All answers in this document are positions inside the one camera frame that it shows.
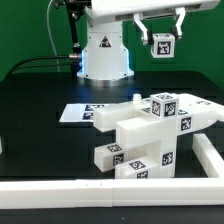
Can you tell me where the grey cable behind robot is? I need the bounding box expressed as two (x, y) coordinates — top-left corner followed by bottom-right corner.
(46, 0), (62, 73)

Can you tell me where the flat white tagged plate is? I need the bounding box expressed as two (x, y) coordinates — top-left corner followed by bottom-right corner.
(60, 103), (103, 123)

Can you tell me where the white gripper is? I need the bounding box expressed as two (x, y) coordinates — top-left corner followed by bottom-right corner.
(91, 0), (220, 45)

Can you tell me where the black cable at base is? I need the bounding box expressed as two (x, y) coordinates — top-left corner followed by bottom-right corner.
(5, 54), (82, 81)

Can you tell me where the white L-shaped fence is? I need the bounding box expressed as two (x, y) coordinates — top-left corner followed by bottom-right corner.
(0, 134), (224, 209)

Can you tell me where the white tagged cube front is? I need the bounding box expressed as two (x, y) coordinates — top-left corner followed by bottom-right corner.
(150, 92), (179, 119)

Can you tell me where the white tagged cube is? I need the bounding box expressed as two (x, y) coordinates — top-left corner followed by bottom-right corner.
(150, 92), (179, 119)
(151, 33), (175, 58)

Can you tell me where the white chair backrest part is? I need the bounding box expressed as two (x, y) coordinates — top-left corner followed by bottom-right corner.
(92, 93), (224, 149)

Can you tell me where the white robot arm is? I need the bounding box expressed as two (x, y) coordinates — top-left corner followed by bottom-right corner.
(78, 0), (220, 86)

